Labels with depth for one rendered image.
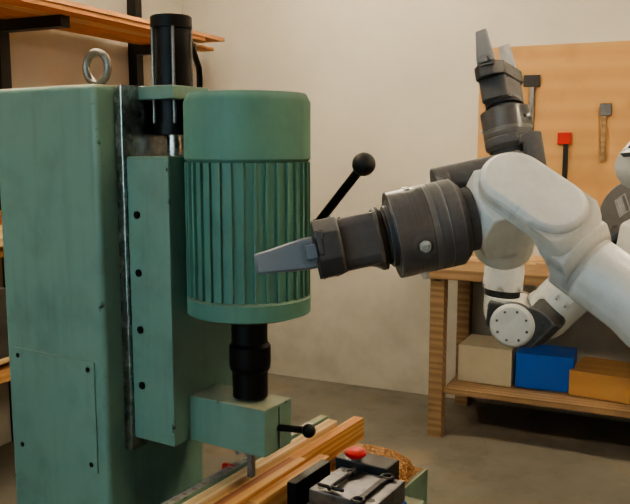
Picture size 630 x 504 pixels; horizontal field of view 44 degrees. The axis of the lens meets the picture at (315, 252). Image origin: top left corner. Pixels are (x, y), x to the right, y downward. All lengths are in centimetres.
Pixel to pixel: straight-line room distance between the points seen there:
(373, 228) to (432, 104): 372
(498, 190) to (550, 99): 355
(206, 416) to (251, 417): 8
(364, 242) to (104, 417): 59
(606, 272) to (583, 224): 5
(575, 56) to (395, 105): 99
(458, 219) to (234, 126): 37
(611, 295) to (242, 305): 49
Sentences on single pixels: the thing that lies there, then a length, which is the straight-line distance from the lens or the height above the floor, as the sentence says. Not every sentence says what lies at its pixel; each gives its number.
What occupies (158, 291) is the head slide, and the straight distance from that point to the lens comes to 114.
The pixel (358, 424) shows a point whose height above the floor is 93.
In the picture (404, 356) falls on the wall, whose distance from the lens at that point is 465.
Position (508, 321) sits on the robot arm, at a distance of 142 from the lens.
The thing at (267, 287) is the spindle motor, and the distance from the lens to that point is 104.
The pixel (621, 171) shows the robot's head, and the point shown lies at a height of 140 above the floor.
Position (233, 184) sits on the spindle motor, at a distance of 103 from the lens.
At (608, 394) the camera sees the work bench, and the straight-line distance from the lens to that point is 396.
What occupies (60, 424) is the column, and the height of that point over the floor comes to 101.
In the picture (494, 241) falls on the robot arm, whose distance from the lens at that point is 79.
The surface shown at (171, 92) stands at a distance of 114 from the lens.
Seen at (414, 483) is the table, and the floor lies 89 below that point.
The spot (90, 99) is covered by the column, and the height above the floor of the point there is 150.
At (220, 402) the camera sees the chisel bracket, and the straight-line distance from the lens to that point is 116.
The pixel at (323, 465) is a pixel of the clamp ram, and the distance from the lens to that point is 113.
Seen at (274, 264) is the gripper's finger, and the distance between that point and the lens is 78.
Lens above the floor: 143
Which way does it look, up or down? 8 degrees down
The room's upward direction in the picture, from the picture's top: straight up
